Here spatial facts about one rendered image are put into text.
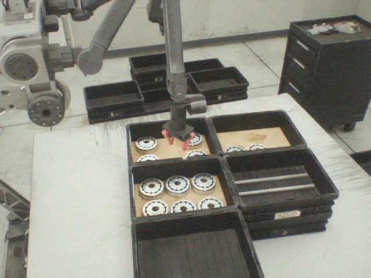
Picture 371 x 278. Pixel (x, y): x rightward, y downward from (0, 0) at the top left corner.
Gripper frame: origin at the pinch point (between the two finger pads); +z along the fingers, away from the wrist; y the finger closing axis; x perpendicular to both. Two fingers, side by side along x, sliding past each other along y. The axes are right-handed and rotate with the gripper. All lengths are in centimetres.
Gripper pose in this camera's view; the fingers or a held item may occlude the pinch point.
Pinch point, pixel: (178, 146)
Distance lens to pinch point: 143.5
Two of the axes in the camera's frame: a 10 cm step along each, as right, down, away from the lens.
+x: -5.9, 4.9, -6.5
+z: -0.2, 7.9, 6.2
